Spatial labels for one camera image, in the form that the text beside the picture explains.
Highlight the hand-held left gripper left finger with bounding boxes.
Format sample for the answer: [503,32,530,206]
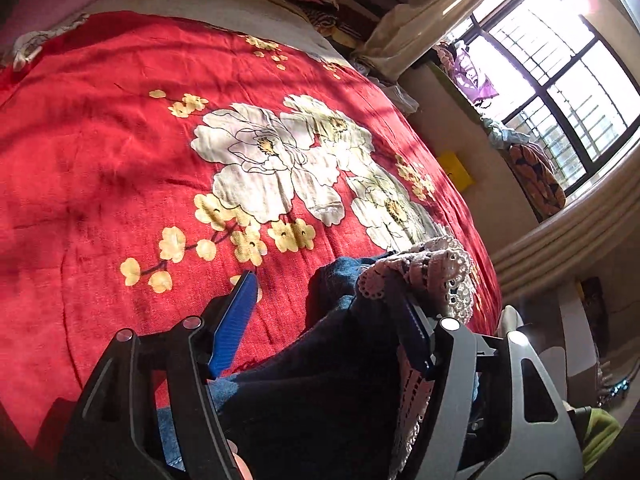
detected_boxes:
[52,269,259,480]

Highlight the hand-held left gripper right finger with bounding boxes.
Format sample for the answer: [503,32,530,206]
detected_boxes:
[394,280,587,480]

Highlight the blue denim pants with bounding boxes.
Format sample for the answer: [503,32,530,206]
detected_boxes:
[155,235,482,480]

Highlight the orange patterned cushion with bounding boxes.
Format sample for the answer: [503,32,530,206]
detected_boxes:
[502,142,569,224]

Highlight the red floral blanket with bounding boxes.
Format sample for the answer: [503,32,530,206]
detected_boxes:
[0,10,504,467]

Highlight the light blue cloth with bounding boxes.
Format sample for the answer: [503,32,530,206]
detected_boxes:
[482,117,532,152]

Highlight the green cloth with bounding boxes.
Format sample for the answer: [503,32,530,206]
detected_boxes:
[581,406,622,472]

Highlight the purple clothes on windowsill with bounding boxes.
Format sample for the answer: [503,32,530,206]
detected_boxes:
[432,42,502,109]

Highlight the cream curtain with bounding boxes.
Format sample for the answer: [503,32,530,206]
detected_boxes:
[354,0,537,82]

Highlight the window with dark frame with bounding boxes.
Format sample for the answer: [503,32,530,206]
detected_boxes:
[440,0,640,197]

